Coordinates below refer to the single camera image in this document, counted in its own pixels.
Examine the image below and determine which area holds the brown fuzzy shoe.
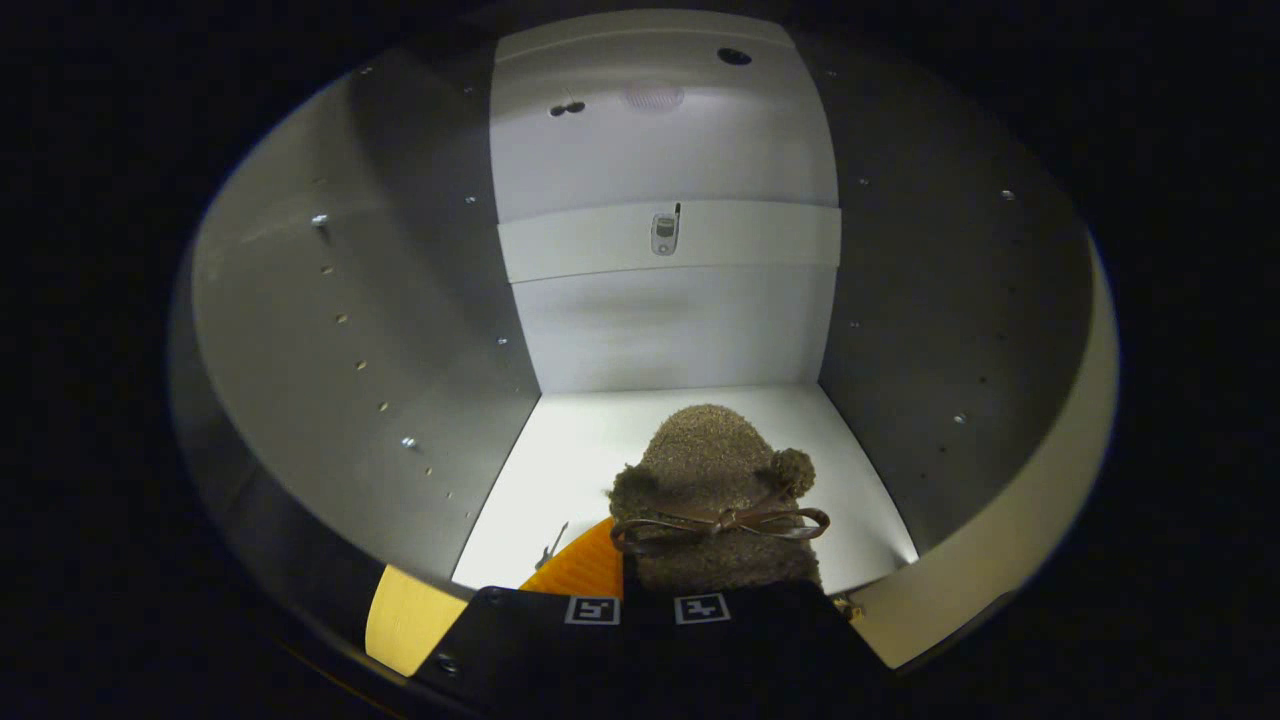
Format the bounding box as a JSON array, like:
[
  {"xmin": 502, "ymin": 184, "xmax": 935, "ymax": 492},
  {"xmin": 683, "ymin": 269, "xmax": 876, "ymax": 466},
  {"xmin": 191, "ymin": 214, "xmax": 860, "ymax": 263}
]
[{"xmin": 608, "ymin": 403, "xmax": 831, "ymax": 596}]

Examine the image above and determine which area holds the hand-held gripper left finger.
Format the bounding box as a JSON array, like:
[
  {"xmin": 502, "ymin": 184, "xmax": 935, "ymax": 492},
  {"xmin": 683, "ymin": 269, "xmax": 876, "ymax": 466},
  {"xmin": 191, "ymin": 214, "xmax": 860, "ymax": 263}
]
[{"xmin": 415, "ymin": 517, "xmax": 626, "ymax": 720}]

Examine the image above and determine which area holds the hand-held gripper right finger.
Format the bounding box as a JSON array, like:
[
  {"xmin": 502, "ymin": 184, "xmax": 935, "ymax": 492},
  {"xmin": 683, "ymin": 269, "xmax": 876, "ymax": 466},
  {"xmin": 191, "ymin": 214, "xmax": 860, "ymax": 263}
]
[{"xmin": 625, "ymin": 583, "xmax": 893, "ymax": 720}]

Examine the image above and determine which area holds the dark-framed shoe cabinet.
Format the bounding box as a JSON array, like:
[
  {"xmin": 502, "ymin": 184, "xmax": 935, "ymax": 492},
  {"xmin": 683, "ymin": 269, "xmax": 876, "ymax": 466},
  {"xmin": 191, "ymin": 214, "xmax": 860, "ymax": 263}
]
[{"xmin": 170, "ymin": 10, "xmax": 1101, "ymax": 641}]

